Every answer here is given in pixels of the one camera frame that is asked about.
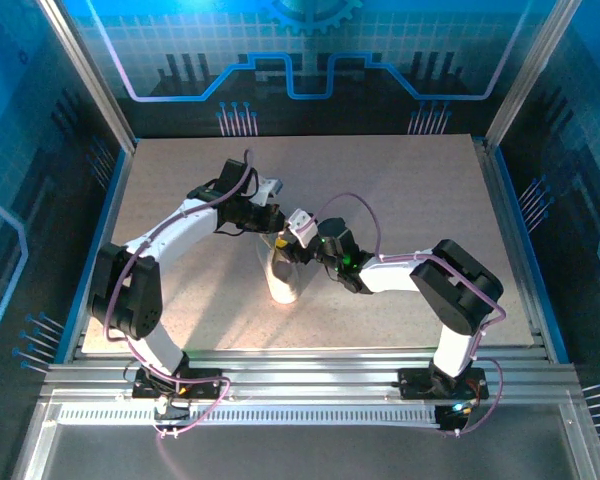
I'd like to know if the white canvas shoe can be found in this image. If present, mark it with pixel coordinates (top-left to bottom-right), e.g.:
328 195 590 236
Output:
257 232 301 305

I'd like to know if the black control board with lights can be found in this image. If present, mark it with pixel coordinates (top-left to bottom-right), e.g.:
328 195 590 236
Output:
435 399 481 435

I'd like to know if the aluminium front frame rail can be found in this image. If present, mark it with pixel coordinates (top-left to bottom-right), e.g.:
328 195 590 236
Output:
39 348 581 401

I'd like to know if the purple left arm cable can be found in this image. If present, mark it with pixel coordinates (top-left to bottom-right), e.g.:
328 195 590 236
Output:
102 148 256 441

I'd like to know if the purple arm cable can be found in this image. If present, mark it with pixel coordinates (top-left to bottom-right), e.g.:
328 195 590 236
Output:
307 192 506 437
102 148 256 441

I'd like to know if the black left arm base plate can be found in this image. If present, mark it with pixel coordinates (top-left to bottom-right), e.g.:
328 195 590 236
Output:
132 367 224 401

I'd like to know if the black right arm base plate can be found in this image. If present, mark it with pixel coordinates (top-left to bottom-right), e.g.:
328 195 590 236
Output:
397 367 489 401

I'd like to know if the white slotted cable duct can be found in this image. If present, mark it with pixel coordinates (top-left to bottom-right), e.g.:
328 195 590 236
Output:
57 403 441 429

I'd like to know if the aluminium side frame rail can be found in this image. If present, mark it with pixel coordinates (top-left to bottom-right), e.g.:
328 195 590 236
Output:
472 139 551 361

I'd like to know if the aluminium left corner post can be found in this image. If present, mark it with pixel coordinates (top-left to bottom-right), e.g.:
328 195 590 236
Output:
37 0 137 154

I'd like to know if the aluminium corner post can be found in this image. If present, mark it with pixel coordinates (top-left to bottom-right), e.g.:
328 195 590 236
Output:
484 0 584 146
37 0 137 154

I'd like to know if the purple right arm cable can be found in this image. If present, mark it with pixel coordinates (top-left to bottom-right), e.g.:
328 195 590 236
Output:
307 192 506 437

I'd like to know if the aluminium right corner post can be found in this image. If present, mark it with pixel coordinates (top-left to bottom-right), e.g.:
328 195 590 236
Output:
484 0 584 146

